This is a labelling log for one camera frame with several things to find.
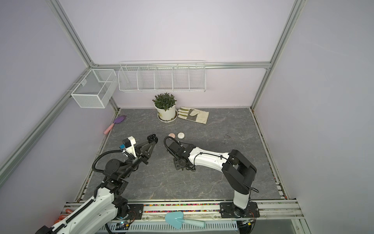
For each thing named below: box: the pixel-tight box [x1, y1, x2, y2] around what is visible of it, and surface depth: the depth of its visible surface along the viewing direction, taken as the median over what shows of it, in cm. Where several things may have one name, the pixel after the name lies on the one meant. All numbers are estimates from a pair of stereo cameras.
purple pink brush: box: [103, 115, 127, 135], surface depth 114 cm
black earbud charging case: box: [147, 133, 159, 144], surface depth 71 cm
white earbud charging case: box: [177, 131, 186, 140], surface depth 104 cm
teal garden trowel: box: [164, 211, 206, 229], surface depth 72 cm
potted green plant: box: [151, 92, 179, 123], surface depth 106 cm
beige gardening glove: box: [177, 106, 210, 125], surface depth 118 cm
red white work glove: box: [54, 208, 74, 224], surface depth 75 cm
